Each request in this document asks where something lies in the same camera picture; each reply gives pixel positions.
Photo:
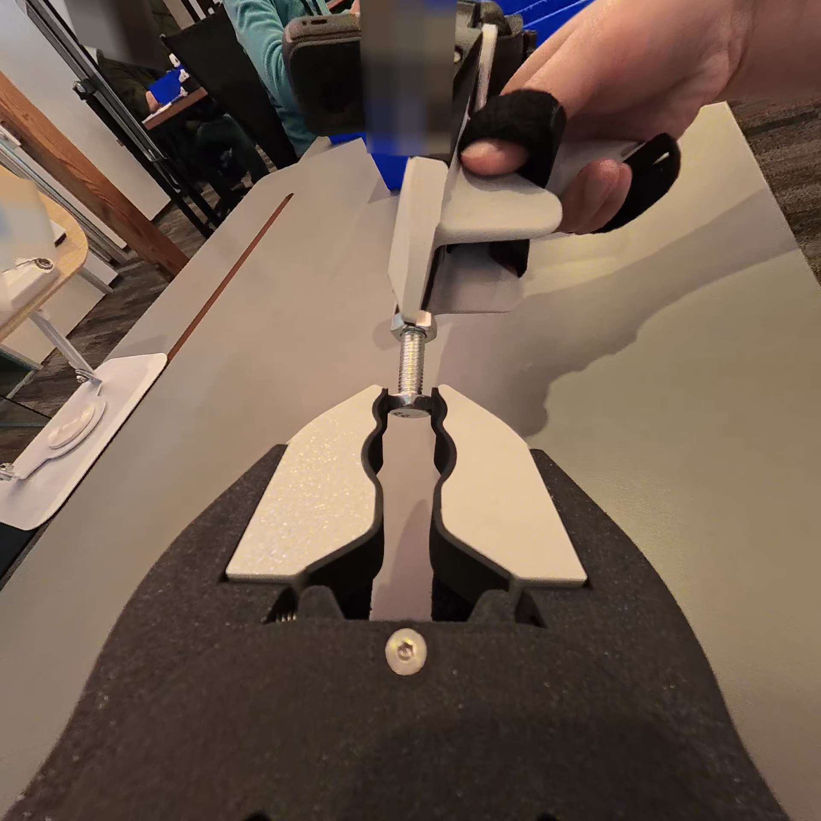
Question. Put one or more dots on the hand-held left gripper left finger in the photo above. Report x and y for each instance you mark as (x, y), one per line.
(308, 513)

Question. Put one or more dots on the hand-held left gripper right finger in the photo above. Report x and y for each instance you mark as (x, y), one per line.
(513, 513)

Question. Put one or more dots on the blue plastic bin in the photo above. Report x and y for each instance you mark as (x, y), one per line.
(164, 90)
(353, 141)

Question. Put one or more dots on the metal frame stand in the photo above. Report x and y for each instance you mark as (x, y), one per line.
(90, 90)

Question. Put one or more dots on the silver hex nut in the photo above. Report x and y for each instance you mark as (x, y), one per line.
(413, 326)

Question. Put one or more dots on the white board stand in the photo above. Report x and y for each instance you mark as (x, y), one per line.
(77, 436)

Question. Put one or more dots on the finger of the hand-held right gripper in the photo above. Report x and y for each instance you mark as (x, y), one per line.
(417, 231)
(481, 293)

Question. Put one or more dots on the wooden support post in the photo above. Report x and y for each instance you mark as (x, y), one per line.
(90, 180)

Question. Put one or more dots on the black office chair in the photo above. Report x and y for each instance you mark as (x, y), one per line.
(225, 77)

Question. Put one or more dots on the silver hex bolt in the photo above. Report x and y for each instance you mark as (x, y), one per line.
(411, 372)

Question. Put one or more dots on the person's right hand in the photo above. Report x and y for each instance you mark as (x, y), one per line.
(642, 64)

